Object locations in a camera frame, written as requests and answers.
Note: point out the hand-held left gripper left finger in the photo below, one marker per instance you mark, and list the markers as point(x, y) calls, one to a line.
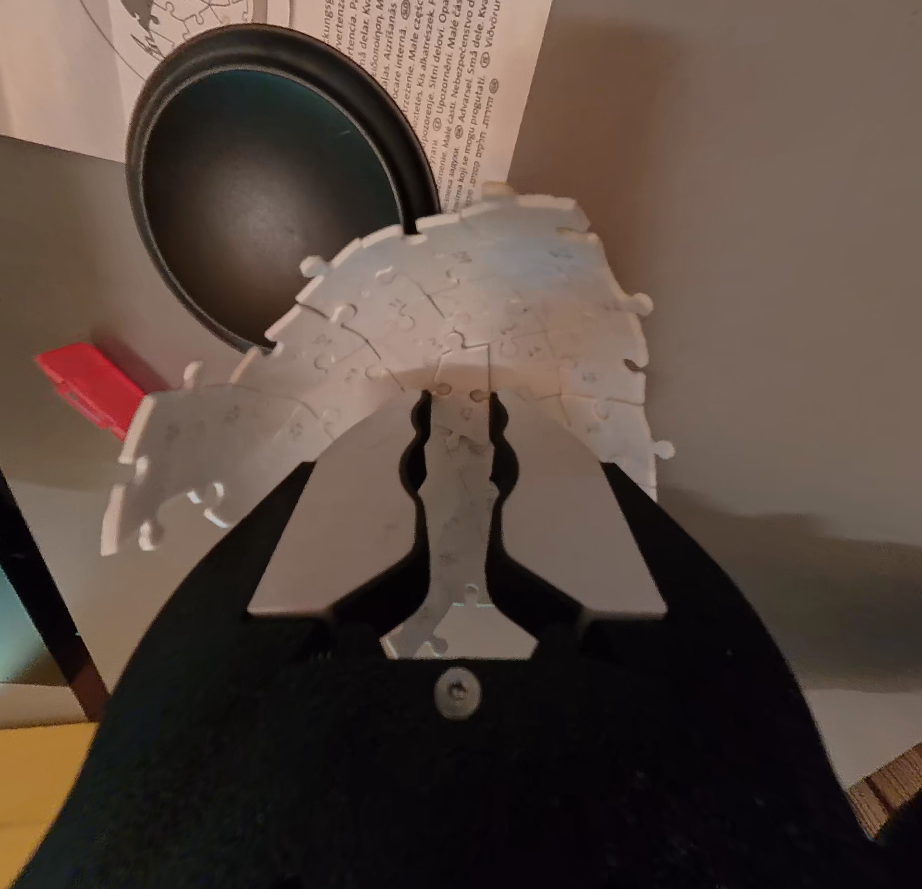
point(338, 536)

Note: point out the black round ball stand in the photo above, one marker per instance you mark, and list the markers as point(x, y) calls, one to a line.
point(252, 198)

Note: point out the partly built white puzzle ball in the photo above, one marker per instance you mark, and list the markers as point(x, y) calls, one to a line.
point(468, 291)

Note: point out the red plastic clip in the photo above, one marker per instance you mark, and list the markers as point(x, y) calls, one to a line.
point(86, 385)

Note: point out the yellow plastic bin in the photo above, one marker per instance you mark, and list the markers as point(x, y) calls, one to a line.
point(36, 795)

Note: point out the folded puzzle instruction leaflet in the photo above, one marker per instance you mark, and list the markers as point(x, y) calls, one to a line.
point(468, 54)

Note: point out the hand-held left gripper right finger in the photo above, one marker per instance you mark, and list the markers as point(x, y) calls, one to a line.
point(583, 536)

